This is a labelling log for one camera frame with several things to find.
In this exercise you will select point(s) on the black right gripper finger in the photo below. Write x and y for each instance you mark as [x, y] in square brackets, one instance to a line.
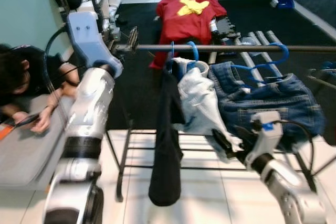
[224, 142]

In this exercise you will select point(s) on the pale washed denim garment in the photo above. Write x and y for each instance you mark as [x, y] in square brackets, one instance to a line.
[202, 103]

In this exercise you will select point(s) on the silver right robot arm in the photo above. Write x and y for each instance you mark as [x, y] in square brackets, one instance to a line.
[289, 192]

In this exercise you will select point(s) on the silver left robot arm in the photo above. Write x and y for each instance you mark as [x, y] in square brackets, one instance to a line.
[86, 114]

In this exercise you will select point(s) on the blue tape tab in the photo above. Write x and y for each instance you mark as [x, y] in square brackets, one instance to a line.
[268, 126]

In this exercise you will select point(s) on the dark blue denim jeans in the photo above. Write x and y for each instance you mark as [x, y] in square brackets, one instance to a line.
[273, 103]

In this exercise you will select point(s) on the plain black hanging garment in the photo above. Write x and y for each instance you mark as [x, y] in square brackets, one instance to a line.
[165, 156]

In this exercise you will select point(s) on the black metal clothes rack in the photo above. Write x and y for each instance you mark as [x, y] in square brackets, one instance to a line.
[315, 49]

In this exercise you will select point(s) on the red shirt with yellow star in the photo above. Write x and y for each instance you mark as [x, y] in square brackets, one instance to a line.
[181, 24]

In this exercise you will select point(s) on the blue dustpan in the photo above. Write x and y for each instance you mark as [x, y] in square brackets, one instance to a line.
[286, 2]

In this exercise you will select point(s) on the grey mattress pad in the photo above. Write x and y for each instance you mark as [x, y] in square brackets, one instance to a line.
[31, 156]

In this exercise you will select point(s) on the black phone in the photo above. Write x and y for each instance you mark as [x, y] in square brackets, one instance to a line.
[26, 120]

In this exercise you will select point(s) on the person in black shirt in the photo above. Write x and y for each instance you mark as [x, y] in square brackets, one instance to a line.
[31, 66]

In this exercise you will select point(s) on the small orange flat item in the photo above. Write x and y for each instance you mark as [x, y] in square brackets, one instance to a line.
[5, 132]

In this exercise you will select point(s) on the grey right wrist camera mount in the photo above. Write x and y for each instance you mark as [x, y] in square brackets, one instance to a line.
[265, 140]

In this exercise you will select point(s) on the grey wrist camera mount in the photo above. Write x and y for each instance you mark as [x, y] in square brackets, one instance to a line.
[86, 40]
[265, 140]

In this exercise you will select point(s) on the silver metal tube frame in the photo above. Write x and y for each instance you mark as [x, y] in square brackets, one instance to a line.
[260, 43]

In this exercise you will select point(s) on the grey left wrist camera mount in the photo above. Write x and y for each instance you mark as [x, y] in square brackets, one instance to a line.
[86, 40]

